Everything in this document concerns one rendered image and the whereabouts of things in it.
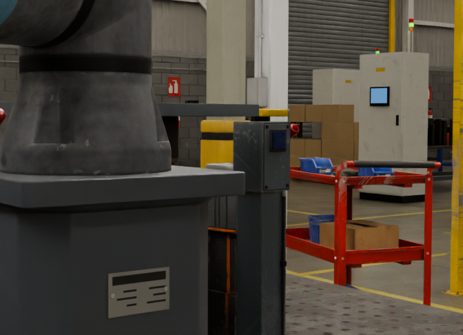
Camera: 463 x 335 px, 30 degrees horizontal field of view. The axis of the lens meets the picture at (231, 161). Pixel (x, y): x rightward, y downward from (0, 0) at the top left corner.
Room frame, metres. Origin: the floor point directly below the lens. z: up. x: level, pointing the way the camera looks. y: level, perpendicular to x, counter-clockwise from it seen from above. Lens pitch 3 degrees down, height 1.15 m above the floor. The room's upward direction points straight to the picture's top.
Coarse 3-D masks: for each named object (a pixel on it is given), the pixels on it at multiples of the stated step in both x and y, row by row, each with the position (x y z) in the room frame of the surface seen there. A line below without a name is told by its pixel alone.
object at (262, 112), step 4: (260, 112) 1.36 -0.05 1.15; (264, 112) 1.36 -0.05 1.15; (268, 112) 1.37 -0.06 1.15; (272, 112) 1.37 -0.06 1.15; (276, 112) 1.38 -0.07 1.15; (280, 112) 1.39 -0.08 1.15; (284, 112) 1.39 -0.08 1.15; (256, 116) 1.39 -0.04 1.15; (260, 116) 1.39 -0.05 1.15; (264, 116) 1.39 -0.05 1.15; (268, 116) 1.39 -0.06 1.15; (256, 120) 1.39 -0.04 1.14; (260, 120) 1.39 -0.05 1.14; (264, 120) 1.39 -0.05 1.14; (268, 120) 1.39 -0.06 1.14
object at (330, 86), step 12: (324, 72) 15.63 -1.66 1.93; (336, 72) 15.52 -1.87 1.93; (348, 72) 15.71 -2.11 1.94; (324, 84) 15.62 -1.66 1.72; (336, 84) 15.52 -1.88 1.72; (348, 84) 15.72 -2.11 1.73; (324, 96) 15.62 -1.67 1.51; (336, 96) 15.52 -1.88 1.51; (348, 96) 15.72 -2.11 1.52; (312, 132) 15.84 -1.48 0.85
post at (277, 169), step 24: (240, 144) 1.39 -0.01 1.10; (264, 144) 1.36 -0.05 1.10; (288, 144) 1.39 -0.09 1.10; (240, 168) 1.39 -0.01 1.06; (264, 168) 1.36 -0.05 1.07; (288, 168) 1.39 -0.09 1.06; (264, 192) 1.36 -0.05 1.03; (240, 216) 1.39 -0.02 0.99; (264, 216) 1.36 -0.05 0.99; (240, 240) 1.39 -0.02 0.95; (264, 240) 1.36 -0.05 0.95; (240, 264) 1.39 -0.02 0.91; (264, 264) 1.36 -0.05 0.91; (240, 288) 1.39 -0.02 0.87; (264, 288) 1.36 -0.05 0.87; (240, 312) 1.39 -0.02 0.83; (264, 312) 1.36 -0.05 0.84
